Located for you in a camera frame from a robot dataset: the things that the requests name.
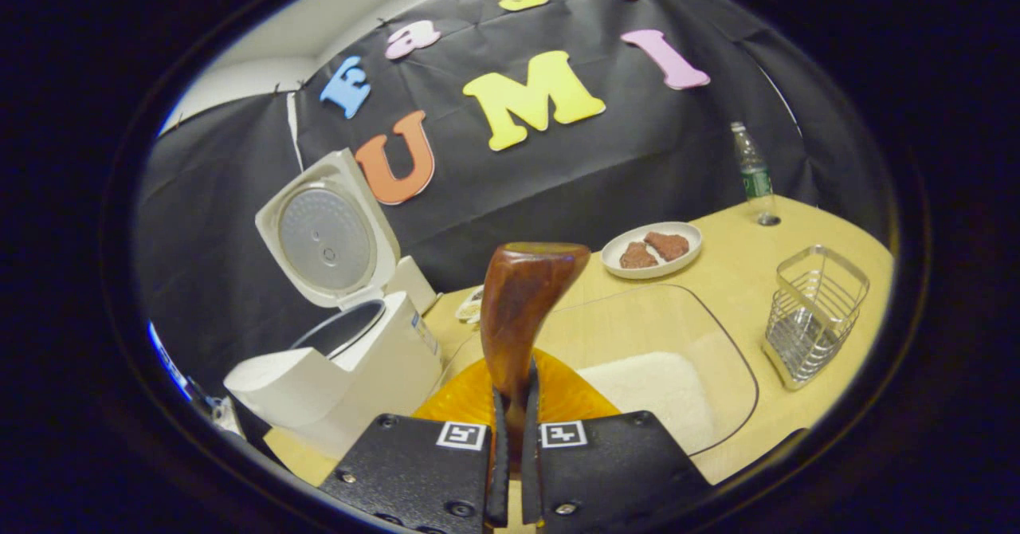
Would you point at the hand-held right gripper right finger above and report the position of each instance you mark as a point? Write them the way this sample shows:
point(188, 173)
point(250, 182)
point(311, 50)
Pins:
point(532, 478)

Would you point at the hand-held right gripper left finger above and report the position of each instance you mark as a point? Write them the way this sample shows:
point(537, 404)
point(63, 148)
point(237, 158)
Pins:
point(498, 470)

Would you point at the white rice heap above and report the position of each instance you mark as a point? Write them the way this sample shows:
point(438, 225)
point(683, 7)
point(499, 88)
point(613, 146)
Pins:
point(661, 398)

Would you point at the brown wooden spoon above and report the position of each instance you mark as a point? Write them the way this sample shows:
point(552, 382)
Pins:
point(522, 303)

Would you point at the white rice cooker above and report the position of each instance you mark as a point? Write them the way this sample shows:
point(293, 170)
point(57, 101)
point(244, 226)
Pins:
point(358, 374)

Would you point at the clear plastic rice container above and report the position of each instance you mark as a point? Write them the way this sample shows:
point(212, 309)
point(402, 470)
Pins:
point(653, 319)

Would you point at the brown meat piece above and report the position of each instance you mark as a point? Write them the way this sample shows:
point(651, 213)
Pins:
point(637, 256)
point(668, 245)

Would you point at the white round plate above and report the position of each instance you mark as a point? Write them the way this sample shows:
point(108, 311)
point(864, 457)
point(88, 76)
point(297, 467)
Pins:
point(685, 253)

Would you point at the clear plastic water bottle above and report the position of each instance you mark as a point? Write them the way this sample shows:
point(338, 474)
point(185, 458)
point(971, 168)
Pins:
point(753, 171)

